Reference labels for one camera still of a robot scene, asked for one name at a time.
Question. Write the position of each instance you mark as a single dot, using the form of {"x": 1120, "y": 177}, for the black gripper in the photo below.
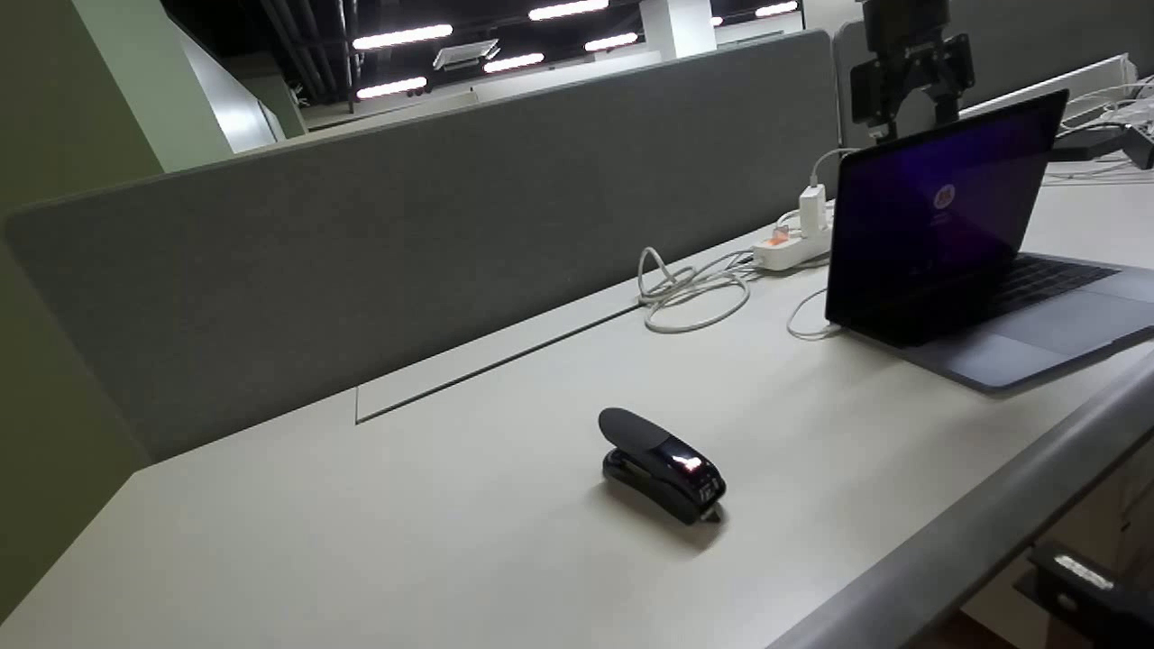
{"x": 910, "y": 52}

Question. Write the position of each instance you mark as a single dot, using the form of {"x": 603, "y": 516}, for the grey open laptop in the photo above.
{"x": 927, "y": 258}

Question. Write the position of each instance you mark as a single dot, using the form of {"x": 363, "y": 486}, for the white power adapter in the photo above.
{"x": 811, "y": 207}

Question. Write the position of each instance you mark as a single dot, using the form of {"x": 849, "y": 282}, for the white power strip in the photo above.
{"x": 790, "y": 245}

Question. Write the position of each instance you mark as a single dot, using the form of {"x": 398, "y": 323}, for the black stapler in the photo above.
{"x": 660, "y": 466}

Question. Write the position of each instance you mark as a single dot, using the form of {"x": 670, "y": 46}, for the grey desk partition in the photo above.
{"x": 231, "y": 294}

